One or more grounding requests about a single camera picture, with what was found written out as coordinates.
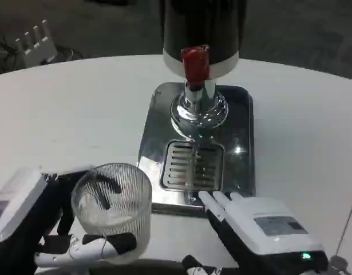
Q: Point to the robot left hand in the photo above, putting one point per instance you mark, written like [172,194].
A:
[24,229]

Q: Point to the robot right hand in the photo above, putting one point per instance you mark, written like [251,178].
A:
[267,232]

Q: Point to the clear ribbed glass cup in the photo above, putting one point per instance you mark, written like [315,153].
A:
[112,212]

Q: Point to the slotted steel drip grid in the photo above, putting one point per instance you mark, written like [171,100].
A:
[193,169]

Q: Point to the steel drip tray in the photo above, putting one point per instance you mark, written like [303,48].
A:
[238,120]

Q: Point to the black drink dispenser chrome base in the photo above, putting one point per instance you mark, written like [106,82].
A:
[198,25]

